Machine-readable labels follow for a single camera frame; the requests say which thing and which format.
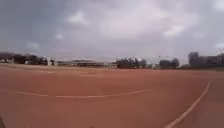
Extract clump of dark trees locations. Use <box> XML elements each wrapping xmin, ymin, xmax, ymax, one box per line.
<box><xmin>115</xmin><ymin>56</ymin><xmax>148</xmax><ymax>70</ymax></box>

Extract long low building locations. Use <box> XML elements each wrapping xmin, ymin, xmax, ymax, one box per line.
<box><xmin>54</xmin><ymin>58</ymin><xmax>118</xmax><ymax>69</ymax></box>

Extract small clump of trees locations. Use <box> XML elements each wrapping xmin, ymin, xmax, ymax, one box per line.
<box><xmin>158</xmin><ymin>58</ymin><xmax>181</xmax><ymax>70</ymax></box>

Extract dark trees and buildings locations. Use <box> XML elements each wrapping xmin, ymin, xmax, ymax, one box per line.
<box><xmin>0</xmin><ymin>52</ymin><xmax>56</xmax><ymax>67</ymax></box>

